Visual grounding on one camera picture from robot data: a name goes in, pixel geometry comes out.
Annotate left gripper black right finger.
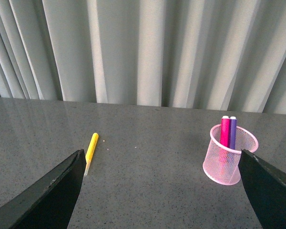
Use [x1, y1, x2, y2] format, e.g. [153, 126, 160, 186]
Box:
[238, 150, 286, 229]

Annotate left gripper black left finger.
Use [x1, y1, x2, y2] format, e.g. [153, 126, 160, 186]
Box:
[0, 149, 86, 229]

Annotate purple marker pen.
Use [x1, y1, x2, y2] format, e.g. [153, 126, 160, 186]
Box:
[227, 116, 237, 164]

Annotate pink marker pen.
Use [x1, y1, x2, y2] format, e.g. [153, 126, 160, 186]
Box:
[218, 115, 230, 177]

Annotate pink mesh pen cup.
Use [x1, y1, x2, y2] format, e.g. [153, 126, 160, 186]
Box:
[203, 124, 259, 186]

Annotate yellow marker pen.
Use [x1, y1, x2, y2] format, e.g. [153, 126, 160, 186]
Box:
[84, 133, 99, 176]

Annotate grey pleated curtain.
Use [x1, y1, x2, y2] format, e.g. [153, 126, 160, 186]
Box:
[0, 0, 286, 114]

